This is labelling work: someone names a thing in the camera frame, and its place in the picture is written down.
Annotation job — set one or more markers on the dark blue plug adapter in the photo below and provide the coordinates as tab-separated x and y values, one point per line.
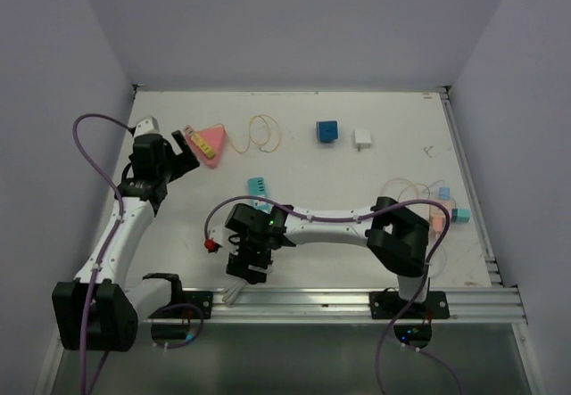
327	131

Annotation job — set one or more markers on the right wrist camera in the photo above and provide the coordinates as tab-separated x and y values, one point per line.
214	239

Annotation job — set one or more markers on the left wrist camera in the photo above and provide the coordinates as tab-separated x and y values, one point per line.
146	126

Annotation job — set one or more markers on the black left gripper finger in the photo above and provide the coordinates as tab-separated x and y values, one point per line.
180	140
180	164

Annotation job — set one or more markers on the pink triangular socket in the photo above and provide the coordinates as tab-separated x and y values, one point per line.
216	136

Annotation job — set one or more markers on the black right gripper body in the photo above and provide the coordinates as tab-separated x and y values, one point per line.
246	246

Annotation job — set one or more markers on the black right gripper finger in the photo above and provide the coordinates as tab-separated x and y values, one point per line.
259	266
237	266

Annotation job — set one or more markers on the light blue charger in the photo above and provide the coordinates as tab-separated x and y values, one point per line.
444	193

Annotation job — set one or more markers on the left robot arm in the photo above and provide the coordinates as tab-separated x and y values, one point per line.
95	311

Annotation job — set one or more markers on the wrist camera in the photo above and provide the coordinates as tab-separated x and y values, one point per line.
214	239
146	126

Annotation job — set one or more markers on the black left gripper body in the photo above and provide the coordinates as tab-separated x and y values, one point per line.
164	167

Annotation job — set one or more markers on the teal small plug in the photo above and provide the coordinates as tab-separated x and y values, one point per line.
460	215

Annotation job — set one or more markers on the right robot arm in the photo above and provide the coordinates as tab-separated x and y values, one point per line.
396	235

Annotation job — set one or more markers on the peach multi plug adapter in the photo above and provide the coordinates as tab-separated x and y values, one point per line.
437	223

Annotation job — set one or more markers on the yellow plug adapter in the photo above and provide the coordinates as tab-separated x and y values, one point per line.
199	142

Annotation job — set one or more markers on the teal power strip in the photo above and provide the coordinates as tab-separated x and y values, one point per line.
257	189

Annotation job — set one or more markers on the white usb charger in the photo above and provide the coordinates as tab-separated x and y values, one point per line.
362	139

